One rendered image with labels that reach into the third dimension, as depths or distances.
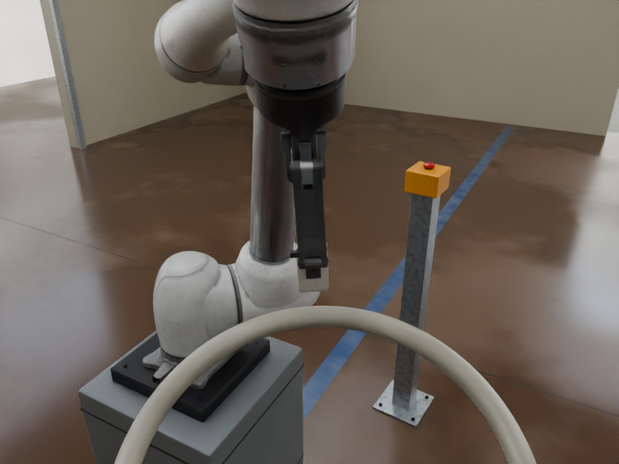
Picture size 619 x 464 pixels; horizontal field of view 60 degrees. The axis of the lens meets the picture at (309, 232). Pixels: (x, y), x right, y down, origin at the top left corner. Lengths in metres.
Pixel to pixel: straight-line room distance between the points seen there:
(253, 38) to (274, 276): 0.85
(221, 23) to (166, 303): 0.72
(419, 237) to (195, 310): 0.99
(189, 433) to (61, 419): 1.38
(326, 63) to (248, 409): 1.00
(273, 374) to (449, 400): 1.29
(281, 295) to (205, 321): 0.18
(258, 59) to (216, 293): 0.86
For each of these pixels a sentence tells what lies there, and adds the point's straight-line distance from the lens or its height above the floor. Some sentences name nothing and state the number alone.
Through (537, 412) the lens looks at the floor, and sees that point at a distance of 2.58.
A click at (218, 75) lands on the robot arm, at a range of 0.88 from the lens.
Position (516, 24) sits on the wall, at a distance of 6.73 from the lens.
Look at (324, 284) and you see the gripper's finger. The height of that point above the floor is 1.42.
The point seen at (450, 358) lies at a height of 1.26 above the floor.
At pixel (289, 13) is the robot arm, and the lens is 0.37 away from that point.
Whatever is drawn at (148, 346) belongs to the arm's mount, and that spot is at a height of 0.84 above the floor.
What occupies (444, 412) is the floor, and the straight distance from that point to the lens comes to 2.46.
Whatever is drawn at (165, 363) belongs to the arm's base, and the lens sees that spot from 1.32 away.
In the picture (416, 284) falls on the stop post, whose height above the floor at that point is 0.63.
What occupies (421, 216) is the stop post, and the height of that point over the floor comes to 0.91.
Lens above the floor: 1.71
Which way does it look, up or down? 27 degrees down
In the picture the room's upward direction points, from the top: straight up
